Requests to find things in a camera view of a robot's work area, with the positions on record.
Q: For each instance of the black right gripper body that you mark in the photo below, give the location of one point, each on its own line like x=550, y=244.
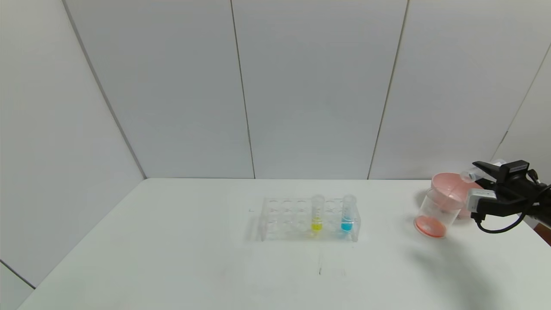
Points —
x=518, y=168

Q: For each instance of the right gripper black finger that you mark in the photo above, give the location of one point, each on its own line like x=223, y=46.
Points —
x=490, y=169
x=488, y=184

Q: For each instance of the yellow pigment test tube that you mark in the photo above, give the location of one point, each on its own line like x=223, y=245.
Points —
x=317, y=224

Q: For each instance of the clear plastic beaker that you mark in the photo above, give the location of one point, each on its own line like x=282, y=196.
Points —
x=432, y=221

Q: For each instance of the blue pigment test tube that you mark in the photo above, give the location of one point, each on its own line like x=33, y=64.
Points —
x=347, y=224

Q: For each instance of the clear plastic test tube rack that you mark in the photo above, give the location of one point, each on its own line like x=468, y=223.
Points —
x=288, y=215

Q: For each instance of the pink bowl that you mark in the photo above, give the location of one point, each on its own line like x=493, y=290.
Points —
x=447, y=183

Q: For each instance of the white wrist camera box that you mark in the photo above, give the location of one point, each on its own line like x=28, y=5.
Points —
x=480, y=200

